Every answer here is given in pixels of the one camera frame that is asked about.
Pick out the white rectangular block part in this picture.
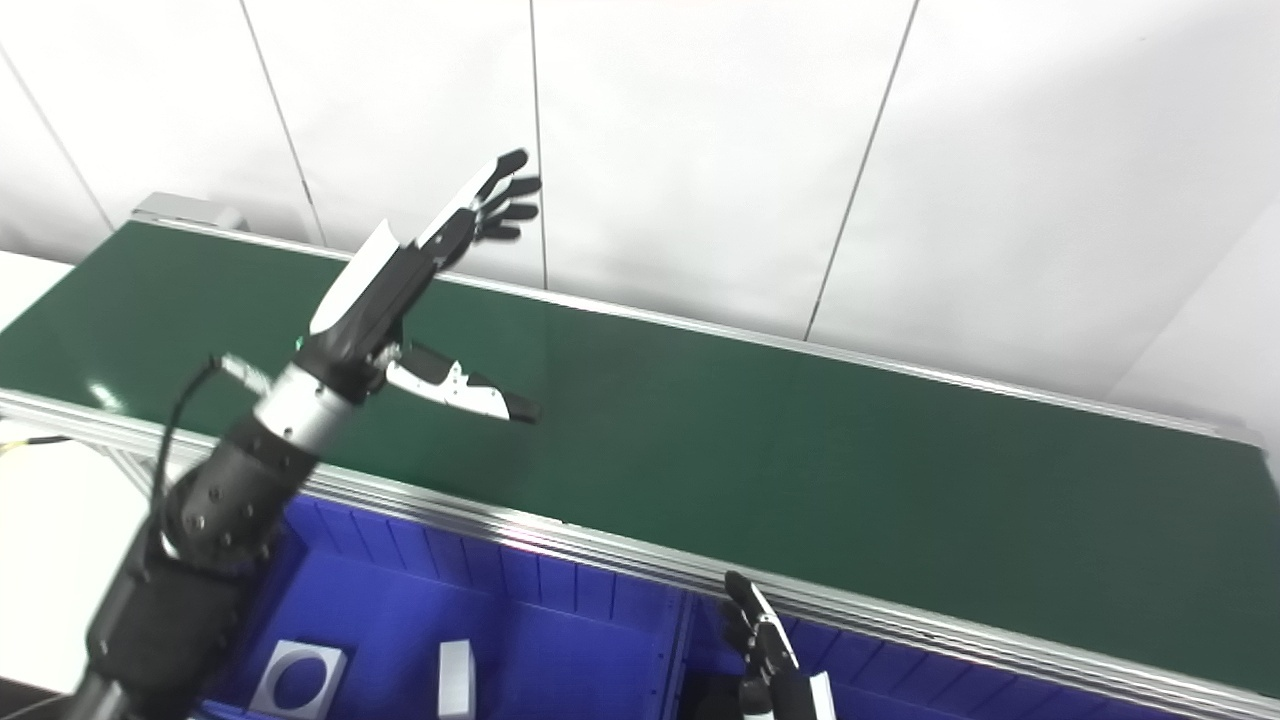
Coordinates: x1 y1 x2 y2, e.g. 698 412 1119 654
437 640 476 719

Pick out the green conveyor belt aluminium frame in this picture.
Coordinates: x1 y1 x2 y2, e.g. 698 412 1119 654
0 205 1280 720

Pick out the black cable yellow connector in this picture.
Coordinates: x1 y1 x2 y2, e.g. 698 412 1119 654
0 434 77 463

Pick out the grey conveyor motor housing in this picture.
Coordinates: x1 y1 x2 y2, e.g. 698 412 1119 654
133 192 246 231

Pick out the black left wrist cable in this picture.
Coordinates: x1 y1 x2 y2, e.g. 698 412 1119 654
150 352 273 521

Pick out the aluminium conveyor support leg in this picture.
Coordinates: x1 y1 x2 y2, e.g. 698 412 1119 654
100 445 161 501

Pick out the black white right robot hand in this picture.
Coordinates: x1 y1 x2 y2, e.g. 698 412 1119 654
722 570 836 720

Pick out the white square part round hole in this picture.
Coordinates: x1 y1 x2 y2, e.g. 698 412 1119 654
248 640 348 719

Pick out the blue plastic bin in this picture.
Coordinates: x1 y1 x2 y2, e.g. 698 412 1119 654
680 595 1201 720
195 490 696 720

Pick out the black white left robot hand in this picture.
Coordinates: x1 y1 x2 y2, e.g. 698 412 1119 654
295 148 544 425

